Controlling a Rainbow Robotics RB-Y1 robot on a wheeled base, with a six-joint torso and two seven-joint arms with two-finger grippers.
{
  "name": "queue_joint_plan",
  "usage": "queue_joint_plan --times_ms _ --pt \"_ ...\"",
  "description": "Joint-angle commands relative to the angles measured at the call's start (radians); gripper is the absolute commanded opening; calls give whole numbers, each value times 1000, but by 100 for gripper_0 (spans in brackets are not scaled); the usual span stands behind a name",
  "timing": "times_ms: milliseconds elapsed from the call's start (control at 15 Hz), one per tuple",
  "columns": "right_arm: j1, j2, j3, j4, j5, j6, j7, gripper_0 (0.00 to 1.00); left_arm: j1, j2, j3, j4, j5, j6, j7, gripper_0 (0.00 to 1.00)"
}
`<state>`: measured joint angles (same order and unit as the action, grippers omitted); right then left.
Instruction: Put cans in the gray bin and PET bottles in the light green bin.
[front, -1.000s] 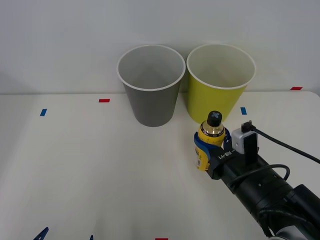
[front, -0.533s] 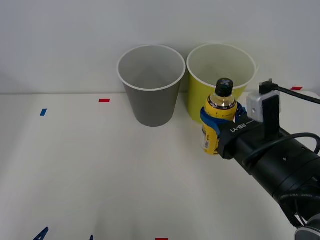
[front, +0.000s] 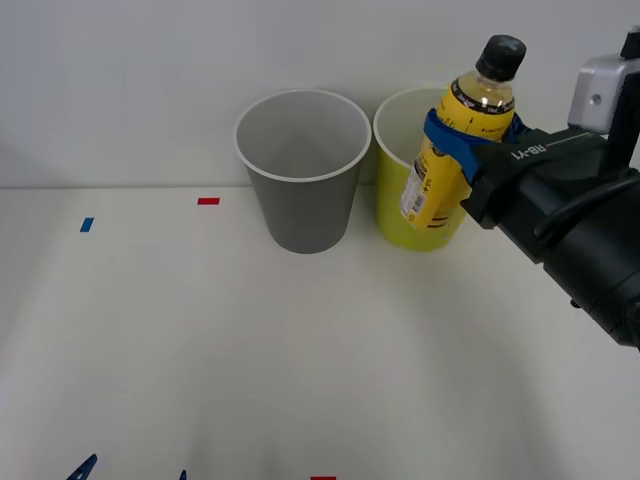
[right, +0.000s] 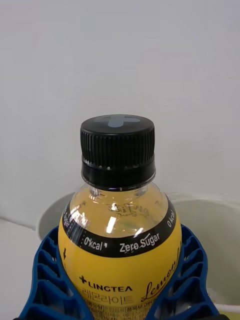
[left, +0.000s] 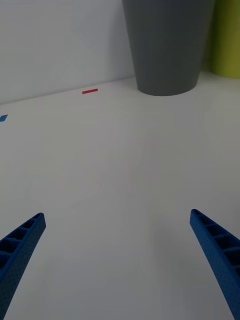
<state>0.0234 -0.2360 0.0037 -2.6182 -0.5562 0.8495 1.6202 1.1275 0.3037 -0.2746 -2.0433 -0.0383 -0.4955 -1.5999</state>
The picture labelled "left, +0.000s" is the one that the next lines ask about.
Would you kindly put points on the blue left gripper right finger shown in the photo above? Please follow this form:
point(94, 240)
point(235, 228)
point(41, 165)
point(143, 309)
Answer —
point(220, 255)

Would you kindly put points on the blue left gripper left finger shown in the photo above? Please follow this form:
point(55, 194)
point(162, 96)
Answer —
point(17, 257)

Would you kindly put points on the grey plastic waste bin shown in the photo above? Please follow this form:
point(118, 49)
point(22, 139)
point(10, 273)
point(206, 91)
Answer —
point(167, 50)

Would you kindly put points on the yellow-green plastic waste bin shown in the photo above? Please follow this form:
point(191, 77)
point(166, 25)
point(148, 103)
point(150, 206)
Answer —
point(227, 37)

